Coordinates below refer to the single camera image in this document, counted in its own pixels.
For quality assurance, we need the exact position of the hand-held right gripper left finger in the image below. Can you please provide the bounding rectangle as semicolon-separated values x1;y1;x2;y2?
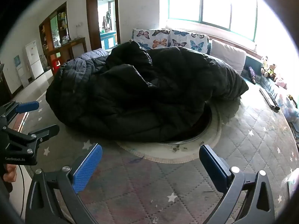
25;143;103;224

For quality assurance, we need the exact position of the person's left hand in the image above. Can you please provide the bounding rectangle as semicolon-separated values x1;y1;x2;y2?
3;164;17;183

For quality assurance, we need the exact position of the green framed window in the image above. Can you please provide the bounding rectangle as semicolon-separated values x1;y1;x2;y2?
167;0;258;42

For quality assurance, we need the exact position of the hanging grey garment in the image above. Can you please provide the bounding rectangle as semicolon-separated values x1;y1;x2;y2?
103;12;112;32

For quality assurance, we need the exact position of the silver black keyboard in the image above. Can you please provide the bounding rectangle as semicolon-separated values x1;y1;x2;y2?
259;88;280;111

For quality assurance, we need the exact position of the white fridge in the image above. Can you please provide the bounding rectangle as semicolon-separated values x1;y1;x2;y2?
25;40;44;80

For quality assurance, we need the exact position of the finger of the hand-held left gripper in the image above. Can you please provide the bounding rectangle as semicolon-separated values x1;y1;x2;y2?
0;101;40;126
2;124;60;145

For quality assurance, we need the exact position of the grey-blue quilted garment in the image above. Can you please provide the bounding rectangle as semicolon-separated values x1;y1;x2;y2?
59;48;111;80

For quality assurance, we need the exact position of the husky plush toy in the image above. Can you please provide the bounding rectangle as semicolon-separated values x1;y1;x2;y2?
261;56;269;76

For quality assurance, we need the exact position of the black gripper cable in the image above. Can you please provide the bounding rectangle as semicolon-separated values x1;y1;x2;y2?
17;165;24;217

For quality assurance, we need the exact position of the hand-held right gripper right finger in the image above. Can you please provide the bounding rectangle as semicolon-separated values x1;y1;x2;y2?
199;144;275;224

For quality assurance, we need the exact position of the turquoise cabinet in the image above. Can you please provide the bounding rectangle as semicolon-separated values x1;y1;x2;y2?
100;31;117;49

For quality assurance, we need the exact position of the butterfly print cushion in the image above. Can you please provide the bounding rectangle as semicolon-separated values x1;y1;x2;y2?
132;29;171;50
169;29;209;54

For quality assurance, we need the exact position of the brown bear plush toy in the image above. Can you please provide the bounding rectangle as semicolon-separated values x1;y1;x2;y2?
265;63;278;78

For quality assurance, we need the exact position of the clear plastic storage box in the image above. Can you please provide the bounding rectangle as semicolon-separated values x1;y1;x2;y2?
277;93;299;122

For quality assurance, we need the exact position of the red plastic stool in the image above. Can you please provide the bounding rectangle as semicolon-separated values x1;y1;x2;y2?
51;59;61;74

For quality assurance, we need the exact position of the white pillow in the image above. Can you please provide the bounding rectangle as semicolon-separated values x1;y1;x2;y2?
210;39;247;75

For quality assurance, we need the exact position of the dark wooden door frame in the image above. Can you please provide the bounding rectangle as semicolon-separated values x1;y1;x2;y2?
86;0;121;52

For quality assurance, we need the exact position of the black down jacket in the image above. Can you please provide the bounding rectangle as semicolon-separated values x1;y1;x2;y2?
45;41;249;143

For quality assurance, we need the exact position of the grey quilted star table cover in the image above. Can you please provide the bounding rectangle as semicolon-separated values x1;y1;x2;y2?
20;91;297;224

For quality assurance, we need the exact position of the wooden shelf cabinet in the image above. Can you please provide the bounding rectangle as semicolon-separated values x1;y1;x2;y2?
38;2;87;74

